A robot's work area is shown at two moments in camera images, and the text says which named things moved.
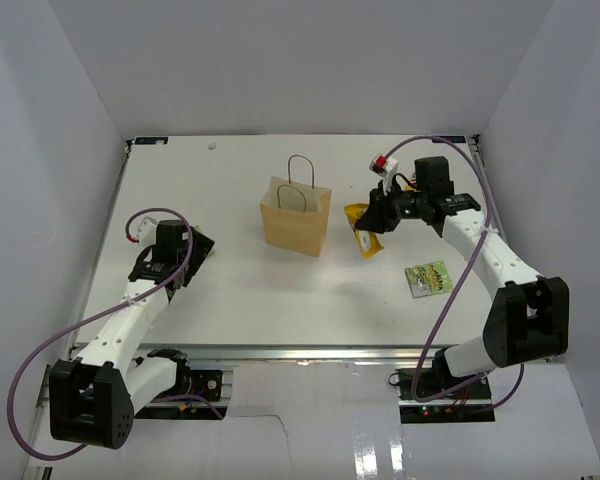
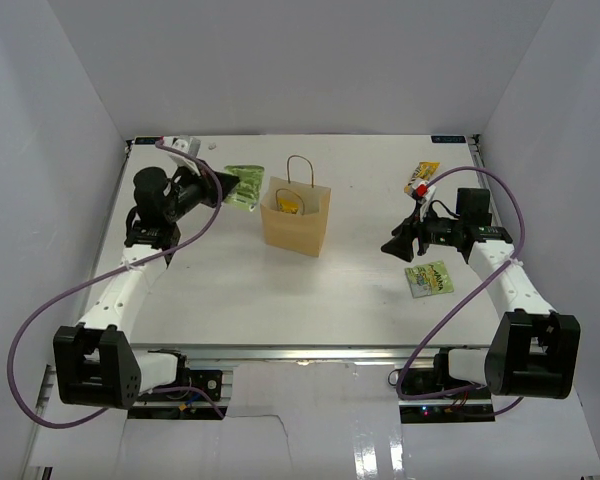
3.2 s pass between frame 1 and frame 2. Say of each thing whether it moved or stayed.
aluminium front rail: stayed
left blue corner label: stayed
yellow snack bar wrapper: moved
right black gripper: moved
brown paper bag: stayed
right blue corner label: stayed
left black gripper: moved
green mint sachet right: stayed
